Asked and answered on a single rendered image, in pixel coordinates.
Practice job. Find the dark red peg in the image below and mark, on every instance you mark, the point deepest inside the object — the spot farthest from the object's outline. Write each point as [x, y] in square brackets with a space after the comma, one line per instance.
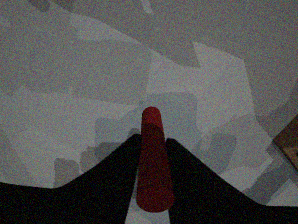
[154, 184]

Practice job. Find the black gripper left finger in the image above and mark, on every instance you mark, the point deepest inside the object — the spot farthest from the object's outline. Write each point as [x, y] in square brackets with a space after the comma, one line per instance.
[100, 196]

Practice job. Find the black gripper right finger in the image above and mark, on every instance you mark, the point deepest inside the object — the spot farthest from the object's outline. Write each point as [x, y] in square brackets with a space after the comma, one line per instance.
[202, 197]

